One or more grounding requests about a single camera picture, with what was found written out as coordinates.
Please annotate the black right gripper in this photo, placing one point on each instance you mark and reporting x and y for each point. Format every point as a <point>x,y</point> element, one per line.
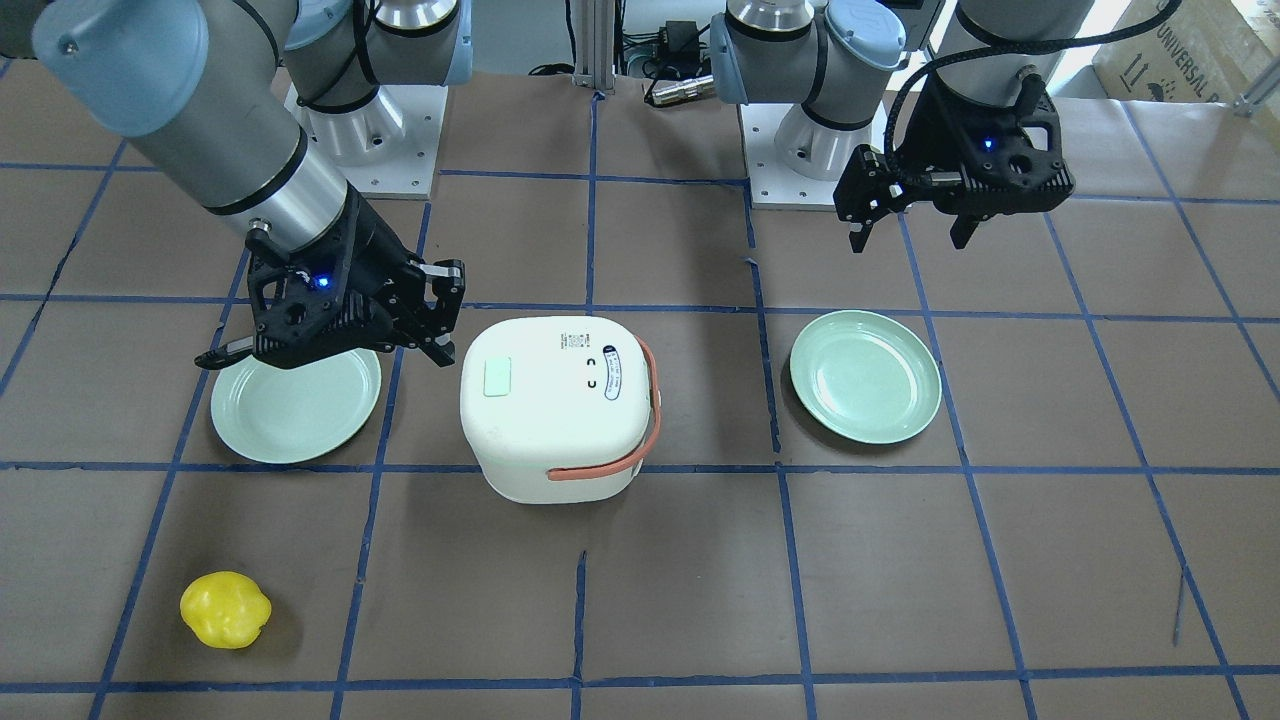
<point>372,248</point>

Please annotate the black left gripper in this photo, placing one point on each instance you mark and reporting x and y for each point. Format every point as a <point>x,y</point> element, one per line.
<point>937,140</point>

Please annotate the green plate near right arm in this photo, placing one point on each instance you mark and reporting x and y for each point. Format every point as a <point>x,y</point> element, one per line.
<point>866,377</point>

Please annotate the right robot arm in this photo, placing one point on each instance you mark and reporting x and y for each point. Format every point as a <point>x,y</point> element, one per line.
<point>256,109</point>

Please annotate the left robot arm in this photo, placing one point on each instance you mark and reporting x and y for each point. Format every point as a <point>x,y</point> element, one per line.
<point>836,61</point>

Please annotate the green plate near left arm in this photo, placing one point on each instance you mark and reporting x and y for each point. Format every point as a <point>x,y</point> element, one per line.
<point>282,416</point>

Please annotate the yellow toy pepper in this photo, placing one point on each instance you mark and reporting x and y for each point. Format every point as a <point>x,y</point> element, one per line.
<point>225,610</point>

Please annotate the cardboard box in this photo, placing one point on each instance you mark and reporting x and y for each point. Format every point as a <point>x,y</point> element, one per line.
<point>1207,51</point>

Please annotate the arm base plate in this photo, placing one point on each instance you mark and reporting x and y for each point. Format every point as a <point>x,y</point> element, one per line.
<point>389,148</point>
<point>794,163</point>

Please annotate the aluminium frame post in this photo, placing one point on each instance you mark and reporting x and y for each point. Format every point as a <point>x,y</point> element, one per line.
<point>595,26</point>

